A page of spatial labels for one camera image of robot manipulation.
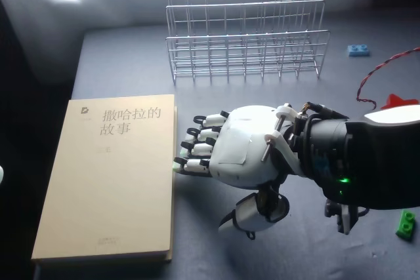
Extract blue toy block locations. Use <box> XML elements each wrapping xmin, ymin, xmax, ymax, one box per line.
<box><xmin>347</xmin><ymin>43</ymin><xmax>373</xmax><ymax>58</ymax></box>

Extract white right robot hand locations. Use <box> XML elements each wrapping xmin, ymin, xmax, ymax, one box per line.
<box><xmin>173</xmin><ymin>106</ymin><xmax>292</xmax><ymax>240</ymax></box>

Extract grey table cloth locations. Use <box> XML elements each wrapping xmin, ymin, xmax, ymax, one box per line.
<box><xmin>31</xmin><ymin>24</ymin><xmax>420</xmax><ymax>280</ymax></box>

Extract red star toy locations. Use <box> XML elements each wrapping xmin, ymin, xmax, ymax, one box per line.
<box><xmin>380</xmin><ymin>94</ymin><xmax>418</xmax><ymax>111</ymax></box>

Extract red twisted cable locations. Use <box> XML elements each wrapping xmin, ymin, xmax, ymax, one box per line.
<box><xmin>356</xmin><ymin>47</ymin><xmax>420</xmax><ymax>111</ymax></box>

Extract green toy block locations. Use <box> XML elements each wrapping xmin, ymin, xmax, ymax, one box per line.
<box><xmin>395</xmin><ymin>209</ymin><xmax>417</xmax><ymax>239</ymax></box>

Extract white backdrop cloth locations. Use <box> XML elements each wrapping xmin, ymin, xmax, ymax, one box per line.
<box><xmin>0</xmin><ymin>0</ymin><xmax>420</xmax><ymax>97</ymax></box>

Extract beige paperback book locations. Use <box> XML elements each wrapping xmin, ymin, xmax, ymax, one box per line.
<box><xmin>31</xmin><ymin>94</ymin><xmax>179</xmax><ymax>264</ymax></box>

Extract white wire rack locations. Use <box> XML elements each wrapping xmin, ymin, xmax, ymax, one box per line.
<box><xmin>165</xmin><ymin>0</ymin><xmax>331</xmax><ymax>86</ymax></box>

